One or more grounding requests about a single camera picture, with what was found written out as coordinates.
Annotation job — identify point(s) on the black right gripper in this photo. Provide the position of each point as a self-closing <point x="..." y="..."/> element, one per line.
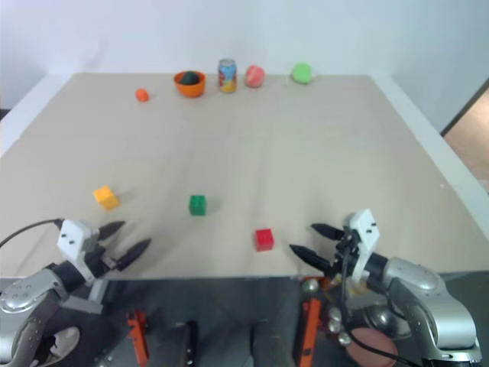
<point x="345" y="254"/>

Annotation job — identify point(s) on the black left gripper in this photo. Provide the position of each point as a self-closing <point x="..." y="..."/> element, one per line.
<point x="98" y="260"/>

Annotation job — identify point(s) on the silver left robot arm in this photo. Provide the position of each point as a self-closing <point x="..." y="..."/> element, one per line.
<point x="23" y="294"/>

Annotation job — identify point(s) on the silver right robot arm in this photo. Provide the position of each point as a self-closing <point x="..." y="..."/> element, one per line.
<point x="420" y="283"/>

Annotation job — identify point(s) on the silver ball knob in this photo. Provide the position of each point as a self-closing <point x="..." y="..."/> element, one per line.
<point x="344" y="338"/>
<point x="335" y="313"/>
<point x="310" y="285"/>

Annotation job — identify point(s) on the yellow cube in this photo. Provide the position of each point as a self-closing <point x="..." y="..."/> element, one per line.
<point x="105" y="197"/>

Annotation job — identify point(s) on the red cube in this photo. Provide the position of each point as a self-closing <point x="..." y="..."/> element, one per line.
<point x="264" y="240"/>

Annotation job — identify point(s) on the green cube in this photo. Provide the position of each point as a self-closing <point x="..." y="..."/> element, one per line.
<point x="198" y="205"/>

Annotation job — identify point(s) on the long orange clamp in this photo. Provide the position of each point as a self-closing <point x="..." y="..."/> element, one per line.
<point x="310" y="329"/>

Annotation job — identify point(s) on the short orange clamp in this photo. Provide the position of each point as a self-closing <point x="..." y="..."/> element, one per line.
<point x="137" y="336"/>

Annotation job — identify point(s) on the brown round disc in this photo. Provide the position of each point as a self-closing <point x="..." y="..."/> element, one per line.
<point x="372" y="344"/>

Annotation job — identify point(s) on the small orange ball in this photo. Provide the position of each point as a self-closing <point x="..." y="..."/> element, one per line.
<point x="142" y="95"/>

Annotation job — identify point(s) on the orange bowl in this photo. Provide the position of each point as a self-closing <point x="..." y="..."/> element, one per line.
<point x="190" y="88"/>

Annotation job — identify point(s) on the green apple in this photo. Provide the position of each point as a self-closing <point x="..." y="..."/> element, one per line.
<point x="302" y="72"/>

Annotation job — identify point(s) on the dark green avocado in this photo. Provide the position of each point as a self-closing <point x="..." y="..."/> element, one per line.
<point x="190" y="77"/>

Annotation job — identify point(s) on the red apple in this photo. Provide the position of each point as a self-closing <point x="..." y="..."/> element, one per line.
<point x="254" y="76"/>

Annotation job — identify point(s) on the colourful drink can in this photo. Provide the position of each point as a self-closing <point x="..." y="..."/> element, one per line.
<point x="227" y="75"/>

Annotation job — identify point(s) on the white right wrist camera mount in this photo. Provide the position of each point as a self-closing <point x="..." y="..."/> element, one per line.
<point x="366" y="229"/>

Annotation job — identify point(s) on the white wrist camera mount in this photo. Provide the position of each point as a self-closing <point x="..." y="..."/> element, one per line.
<point x="72" y="239"/>
<point x="366" y="229"/>

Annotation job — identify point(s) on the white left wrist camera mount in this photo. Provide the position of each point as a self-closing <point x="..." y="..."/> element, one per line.
<point x="72" y="239"/>

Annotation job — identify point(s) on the grey bracket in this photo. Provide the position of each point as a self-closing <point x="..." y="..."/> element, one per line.
<point x="89" y="300"/>

